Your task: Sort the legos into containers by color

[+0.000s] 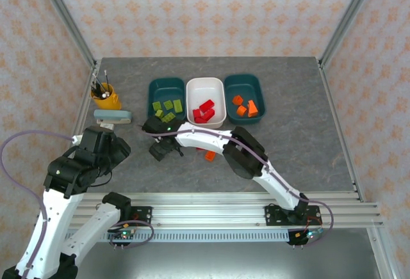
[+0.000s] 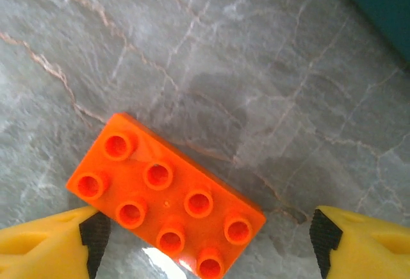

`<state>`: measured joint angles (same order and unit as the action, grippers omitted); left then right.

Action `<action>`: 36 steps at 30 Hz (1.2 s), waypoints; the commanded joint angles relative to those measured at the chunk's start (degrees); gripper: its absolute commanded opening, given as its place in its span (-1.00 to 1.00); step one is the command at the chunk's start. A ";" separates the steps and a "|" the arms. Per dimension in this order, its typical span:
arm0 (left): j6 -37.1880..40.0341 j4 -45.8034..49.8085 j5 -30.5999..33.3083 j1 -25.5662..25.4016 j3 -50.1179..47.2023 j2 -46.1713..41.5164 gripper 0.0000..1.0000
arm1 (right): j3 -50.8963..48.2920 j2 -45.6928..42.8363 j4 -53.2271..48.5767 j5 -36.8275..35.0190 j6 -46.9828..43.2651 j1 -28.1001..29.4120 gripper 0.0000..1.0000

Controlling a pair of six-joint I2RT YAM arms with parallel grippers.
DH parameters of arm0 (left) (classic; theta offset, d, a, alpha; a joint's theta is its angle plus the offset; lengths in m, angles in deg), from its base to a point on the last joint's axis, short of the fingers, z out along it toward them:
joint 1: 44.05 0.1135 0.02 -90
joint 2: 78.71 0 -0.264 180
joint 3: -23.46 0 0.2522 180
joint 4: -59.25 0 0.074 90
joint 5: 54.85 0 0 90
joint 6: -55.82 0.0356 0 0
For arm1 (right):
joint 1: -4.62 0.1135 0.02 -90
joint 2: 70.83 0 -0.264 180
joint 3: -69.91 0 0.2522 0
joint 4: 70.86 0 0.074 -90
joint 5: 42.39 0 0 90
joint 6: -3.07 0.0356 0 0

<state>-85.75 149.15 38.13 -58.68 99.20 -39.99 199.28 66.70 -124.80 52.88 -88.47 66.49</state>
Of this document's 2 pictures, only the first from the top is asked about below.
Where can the small circuit board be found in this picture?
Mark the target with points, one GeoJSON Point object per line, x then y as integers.
{"type": "Point", "coordinates": [309, 234]}
{"type": "Point", "coordinates": [123, 235]}

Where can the teal plastic container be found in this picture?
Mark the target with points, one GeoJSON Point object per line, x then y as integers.
{"type": "Point", "coordinates": [245, 85]}
{"type": "Point", "coordinates": [166, 88]}

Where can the orange large sloped lego brick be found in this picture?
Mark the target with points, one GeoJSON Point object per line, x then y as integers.
{"type": "Point", "coordinates": [253, 109]}

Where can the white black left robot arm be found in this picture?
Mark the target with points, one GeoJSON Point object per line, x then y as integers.
{"type": "Point", "coordinates": [54, 215]}

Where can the black pen with white tip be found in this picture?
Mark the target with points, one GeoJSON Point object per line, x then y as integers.
{"type": "Point", "coordinates": [96, 82]}
{"type": "Point", "coordinates": [106, 77]}

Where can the light blue stapler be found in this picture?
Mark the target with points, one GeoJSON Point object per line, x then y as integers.
{"type": "Point", "coordinates": [112, 116]}

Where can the aluminium table side rail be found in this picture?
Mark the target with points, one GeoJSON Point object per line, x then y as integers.
{"type": "Point", "coordinates": [339, 125]}
{"type": "Point", "coordinates": [86, 100]}

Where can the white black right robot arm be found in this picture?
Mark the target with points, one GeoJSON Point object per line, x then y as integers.
{"type": "Point", "coordinates": [205, 139]}

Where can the aluminium frame post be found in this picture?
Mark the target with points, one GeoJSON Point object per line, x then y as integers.
{"type": "Point", "coordinates": [346, 16]}
{"type": "Point", "coordinates": [65, 20]}

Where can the small white box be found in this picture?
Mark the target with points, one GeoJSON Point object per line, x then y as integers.
{"type": "Point", "coordinates": [107, 126]}

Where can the yellow pen cup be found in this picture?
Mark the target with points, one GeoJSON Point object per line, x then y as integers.
{"type": "Point", "coordinates": [109, 101]}

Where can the white ball tipped stick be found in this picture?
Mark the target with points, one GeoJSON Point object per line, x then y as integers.
{"type": "Point", "coordinates": [104, 93]}

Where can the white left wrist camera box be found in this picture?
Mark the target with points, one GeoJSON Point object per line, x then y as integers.
{"type": "Point", "coordinates": [75, 138]}

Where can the aluminium mounting rail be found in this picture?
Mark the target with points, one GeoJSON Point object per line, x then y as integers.
{"type": "Point", "coordinates": [208, 210]}

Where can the white plastic container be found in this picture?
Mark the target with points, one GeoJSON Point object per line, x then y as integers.
{"type": "Point", "coordinates": [205, 88]}

